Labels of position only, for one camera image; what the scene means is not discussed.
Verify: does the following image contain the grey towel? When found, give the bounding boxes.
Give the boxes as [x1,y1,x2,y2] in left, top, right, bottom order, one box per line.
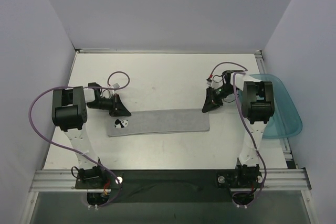
[106,109,210,137]

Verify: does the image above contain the teal plastic tray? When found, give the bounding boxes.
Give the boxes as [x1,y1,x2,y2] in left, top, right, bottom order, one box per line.
[251,73,302,140]

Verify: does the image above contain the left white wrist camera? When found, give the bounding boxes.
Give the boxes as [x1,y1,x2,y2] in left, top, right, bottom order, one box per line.
[110,83,120,90]

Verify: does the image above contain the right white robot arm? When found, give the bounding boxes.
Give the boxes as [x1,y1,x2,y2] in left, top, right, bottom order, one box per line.
[202,70,275,190]

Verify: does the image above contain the aluminium front frame rail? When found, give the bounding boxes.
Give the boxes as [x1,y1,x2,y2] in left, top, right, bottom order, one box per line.
[29,169,311,192]

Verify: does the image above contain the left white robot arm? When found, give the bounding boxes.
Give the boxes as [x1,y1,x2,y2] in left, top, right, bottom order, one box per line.
[52,82,131,188]

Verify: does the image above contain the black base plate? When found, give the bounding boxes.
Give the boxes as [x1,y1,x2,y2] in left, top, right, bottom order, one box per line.
[86,185,258,205]

